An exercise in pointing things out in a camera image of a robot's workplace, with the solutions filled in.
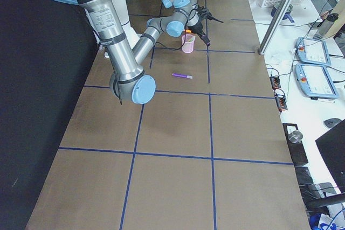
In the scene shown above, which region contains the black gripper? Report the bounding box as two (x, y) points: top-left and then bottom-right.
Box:
(188, 20), (211, 46)

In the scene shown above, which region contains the purple highlighter pen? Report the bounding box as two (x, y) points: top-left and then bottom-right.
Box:
(172, 73), (193, 79)

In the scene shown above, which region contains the pink mesh pen holder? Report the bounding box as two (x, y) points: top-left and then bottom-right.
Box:
(182, 34), (196, 53)

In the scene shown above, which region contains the far orange usb hub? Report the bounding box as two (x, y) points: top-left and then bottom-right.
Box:
(270, 75), (281, 89)

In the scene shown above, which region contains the orange usb hub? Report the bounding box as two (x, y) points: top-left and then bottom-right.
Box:
(270, 75), (281, 89)
(274, 93), (288, 112)

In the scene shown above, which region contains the blue saucepan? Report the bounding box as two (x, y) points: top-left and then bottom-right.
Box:
(271, 1), (294, 23)

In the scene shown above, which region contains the near orange usb hub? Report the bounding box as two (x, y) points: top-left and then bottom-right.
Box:
(274, 93), (288, 112)

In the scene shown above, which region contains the far teach pendant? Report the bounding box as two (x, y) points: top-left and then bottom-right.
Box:
(295, 37), (331, 67)

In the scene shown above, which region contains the teach pendant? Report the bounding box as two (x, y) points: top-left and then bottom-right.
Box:
(295, 37), (331, 67)
(295, 64), (339, 100)

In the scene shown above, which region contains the near teach pendant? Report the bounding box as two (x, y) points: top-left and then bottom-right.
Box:
(295, 64), (339, 100)

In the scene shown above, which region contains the small metal cup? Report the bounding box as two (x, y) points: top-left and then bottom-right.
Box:
(288, 130), (303, 144)

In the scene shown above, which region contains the black box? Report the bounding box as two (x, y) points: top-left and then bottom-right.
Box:
(282, 123), (308, 166)

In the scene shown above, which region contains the computer mouse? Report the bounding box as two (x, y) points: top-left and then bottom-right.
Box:
(323, 118), (341, 128)

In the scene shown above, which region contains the black monitor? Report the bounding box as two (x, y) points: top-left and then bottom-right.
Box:
(316, 123), (344, 193)

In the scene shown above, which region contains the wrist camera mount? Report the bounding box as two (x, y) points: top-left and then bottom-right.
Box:
(196, 5), (224, 23)

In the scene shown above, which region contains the aluminium frame post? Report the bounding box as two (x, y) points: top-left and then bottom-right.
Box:
(258, 0), (292, 55)

